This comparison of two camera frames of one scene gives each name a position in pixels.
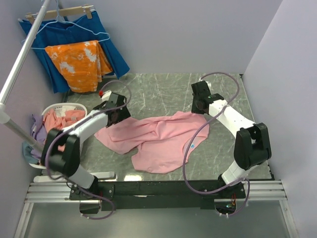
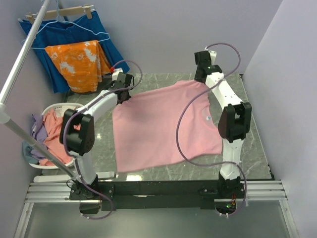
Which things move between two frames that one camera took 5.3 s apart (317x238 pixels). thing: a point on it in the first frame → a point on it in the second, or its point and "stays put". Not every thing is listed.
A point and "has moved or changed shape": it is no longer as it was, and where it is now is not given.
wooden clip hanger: x=85 y=8 stays put
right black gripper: x=194 y=109 → x=197 y=79
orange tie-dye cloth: x=82 y=64 stays put
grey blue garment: x=27 y=149 stays put
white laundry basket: x=75 y=105 stays put
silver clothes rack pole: x=4 y=113 stays put
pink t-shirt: x=160 y=138 has moved or changed shape
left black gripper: x=124 y=114 → x=129 y=96
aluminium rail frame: x=256 y=191 stays put
